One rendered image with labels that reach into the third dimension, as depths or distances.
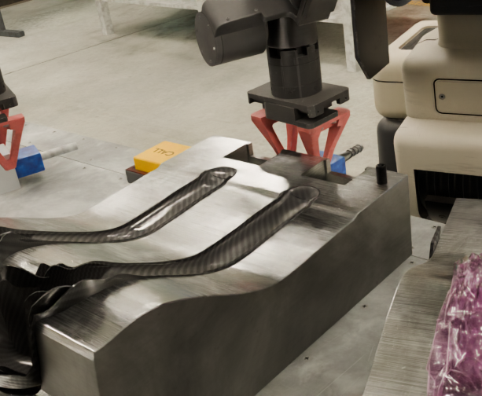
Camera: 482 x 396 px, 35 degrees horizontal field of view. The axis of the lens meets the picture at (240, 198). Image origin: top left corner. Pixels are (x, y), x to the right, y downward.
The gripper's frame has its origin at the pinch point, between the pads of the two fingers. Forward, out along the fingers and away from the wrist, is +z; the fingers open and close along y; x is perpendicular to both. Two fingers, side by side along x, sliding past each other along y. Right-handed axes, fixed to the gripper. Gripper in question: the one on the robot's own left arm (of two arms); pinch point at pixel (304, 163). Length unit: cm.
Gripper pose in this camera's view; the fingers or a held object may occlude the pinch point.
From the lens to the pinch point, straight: 89.0
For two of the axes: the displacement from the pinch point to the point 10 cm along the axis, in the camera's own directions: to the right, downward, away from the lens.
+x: 7.3, -4.0, 5.6
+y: 6.7, 2.5, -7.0
